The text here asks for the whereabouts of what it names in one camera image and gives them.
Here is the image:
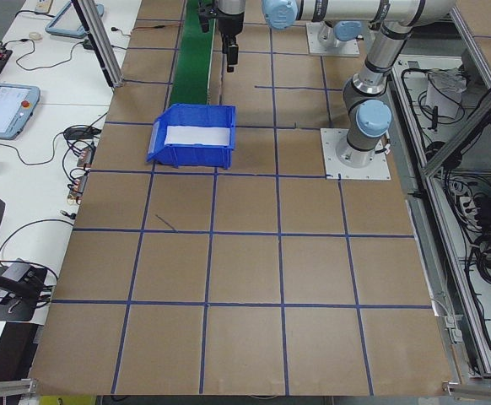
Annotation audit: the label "green belt conveyor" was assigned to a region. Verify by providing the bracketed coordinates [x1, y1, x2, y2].
[170, 0, 218, 106]

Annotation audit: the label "white foam bin liner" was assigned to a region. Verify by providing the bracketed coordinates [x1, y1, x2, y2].
[164, 125, 232, 147]

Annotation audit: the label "blue plastic storage bin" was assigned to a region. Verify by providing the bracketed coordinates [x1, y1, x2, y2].
[145, 103, 237, 170]

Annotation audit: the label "light blue teach pendant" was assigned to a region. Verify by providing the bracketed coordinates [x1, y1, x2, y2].
[45, 0, 105, 40]

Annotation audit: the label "white side desk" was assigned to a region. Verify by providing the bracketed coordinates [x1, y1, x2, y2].
[0, 0, 143, 381]

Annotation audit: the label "black power adapter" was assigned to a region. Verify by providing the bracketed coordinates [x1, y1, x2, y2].
[62, 127, 101, 141]

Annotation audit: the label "small relay circuit board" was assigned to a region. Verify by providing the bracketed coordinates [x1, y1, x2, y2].
[76, 144, 97, 170]
[67, 174, 89, 204]

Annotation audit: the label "black electronics box red parts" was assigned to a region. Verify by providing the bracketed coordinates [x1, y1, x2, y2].
[0, 47, 14, 78]

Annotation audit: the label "teach pendant with red button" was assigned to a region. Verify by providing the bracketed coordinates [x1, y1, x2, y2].
[0, 83, 41, 141]

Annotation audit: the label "white socket strip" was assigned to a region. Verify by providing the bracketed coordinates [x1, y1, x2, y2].
[449, 180, 483, 230]

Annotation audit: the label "grey small box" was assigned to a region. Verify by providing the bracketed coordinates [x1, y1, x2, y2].
[6, 261, 34, 282]

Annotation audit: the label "aluminium profile bar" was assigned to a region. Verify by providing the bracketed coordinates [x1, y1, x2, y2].
[0, 378, 40, 400]
[440, 372, 491, 398]

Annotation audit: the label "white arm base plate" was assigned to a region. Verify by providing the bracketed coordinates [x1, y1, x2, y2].
[320, 127, 392, 182]
[305, 21, 362, 57]

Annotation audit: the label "aluminium profile post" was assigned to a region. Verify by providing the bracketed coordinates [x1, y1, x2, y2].
[71, 0, 124, 89]

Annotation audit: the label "black cable beside bag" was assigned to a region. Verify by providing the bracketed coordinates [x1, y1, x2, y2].
[398, 66, 466, 141]

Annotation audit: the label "black pendant cable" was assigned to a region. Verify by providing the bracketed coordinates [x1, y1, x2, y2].
[0, 125, 68, 167]

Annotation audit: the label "long black desk cable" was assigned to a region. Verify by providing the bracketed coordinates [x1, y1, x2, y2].
[0, 216, 77, 263]

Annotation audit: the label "metal V-shaped frame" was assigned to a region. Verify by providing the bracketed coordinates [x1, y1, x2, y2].
[390, 7, 491, 381]

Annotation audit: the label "black camera stand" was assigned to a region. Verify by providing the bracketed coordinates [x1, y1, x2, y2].
[0, 260, 50, 324]

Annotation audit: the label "long black frame cable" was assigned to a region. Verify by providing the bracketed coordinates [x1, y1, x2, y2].
[460, 261, 491, 370]

